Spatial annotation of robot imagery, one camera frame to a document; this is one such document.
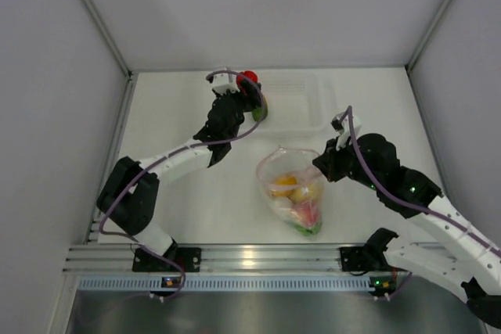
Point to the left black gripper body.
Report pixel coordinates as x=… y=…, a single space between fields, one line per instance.
x=241 y=105

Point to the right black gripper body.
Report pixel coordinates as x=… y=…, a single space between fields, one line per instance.
x=344 y=163

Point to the red fake apple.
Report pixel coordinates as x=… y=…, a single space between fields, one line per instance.
x=246 y=82

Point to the green fake avocado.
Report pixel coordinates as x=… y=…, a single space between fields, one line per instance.
x=260 y=109

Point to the clear zip top bag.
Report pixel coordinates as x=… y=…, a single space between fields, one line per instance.
x=281 y=161

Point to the pink fake peach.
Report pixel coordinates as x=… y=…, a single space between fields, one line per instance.
x=308 y=213

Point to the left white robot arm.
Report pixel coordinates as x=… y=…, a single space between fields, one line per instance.
x=129 y=195

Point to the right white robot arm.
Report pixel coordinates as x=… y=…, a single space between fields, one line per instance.
x=471 y=273

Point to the pale yellow fake pear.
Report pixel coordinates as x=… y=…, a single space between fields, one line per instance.
x=309 y=192

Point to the orange fake fruit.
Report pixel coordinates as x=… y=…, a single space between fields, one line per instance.
x=284 y=185

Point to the clear plastic perforated bin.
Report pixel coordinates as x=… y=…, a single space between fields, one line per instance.
x=300 y=103

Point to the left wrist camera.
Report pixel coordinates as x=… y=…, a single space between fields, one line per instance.
x=222 y=82

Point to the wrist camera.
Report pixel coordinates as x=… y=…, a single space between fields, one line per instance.
x=222 y=82
x=347 y=126

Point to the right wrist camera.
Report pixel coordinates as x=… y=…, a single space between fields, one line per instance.
x=347 y=126

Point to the white slotted cable duct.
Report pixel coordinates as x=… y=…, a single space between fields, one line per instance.
x=203 y=283

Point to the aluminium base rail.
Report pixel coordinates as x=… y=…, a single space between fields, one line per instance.
x=216 y=258

